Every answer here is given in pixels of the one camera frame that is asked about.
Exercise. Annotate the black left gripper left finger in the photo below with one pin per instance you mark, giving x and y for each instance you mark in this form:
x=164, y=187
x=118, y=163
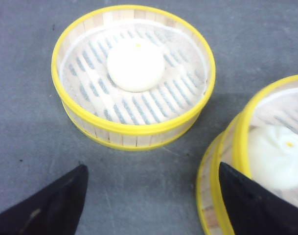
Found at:
x=54, y=210

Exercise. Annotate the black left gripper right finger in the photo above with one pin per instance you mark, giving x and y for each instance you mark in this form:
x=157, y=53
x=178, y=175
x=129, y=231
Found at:
x=252, y=209

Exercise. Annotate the bamboo steamer basket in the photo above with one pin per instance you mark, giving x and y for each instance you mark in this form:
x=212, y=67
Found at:
x=210, y=204
x=126, y=120
x=240, y=145

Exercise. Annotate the white bun back middle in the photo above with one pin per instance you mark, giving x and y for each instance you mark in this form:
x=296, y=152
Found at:
x=273, y=156

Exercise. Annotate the large white bun left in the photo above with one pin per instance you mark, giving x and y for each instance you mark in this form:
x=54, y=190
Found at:
x=136, y=65

